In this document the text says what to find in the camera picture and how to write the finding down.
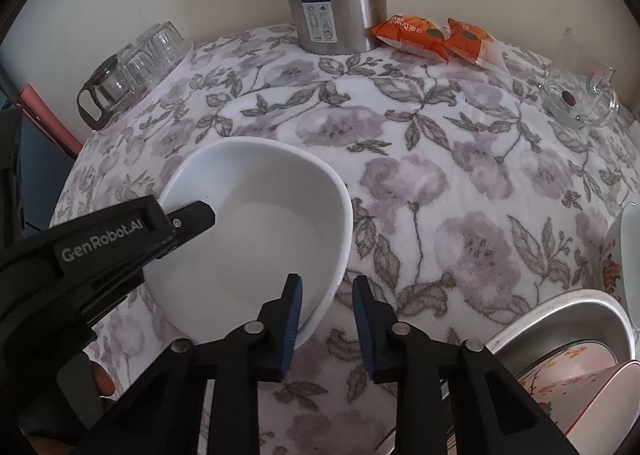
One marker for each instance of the pink board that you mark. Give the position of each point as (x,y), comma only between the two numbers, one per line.
(50,120)

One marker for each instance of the large plate yellow flower print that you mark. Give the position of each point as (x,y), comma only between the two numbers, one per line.
(565,370)

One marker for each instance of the bowl with red flower print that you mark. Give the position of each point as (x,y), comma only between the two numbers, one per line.
(620,250)

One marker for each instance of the person's left hand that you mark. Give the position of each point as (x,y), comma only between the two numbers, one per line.
(104,381)

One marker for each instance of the clear glass mug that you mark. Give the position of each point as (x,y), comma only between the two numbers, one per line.
(580,90)

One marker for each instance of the white plate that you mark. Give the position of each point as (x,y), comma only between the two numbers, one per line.
(620,400)

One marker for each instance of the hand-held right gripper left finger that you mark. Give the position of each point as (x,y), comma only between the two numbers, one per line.
(292,325)

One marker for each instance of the dark blue object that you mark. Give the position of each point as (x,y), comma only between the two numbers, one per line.
(42,175)

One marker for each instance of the white ceramic bowl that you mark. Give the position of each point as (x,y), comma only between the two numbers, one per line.
(270,215)

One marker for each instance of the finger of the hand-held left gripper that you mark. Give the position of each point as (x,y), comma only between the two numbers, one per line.
(192,220)

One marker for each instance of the floral printed blanket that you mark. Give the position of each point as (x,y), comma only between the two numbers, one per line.
(400,135)

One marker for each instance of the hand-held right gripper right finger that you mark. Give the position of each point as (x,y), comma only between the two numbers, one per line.
(361,325)

